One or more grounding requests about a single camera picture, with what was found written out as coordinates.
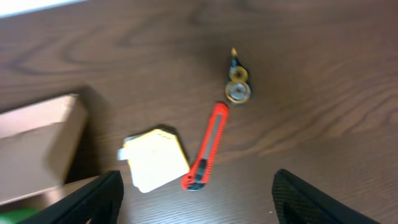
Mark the brown cardboard box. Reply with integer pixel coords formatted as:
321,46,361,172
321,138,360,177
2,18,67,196
1,94,88,205

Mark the red utility knife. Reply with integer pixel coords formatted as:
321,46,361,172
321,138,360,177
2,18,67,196
181,101,229,191

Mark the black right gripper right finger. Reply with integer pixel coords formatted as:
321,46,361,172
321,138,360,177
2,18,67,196
272,169,378,224

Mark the green tape roll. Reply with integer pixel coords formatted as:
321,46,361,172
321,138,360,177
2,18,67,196
0,208,40,224

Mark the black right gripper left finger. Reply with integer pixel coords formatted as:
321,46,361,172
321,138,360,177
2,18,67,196
21,170,124,224

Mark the white yellow sticky note pad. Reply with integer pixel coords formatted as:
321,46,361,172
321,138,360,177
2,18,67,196
117,129,190,193

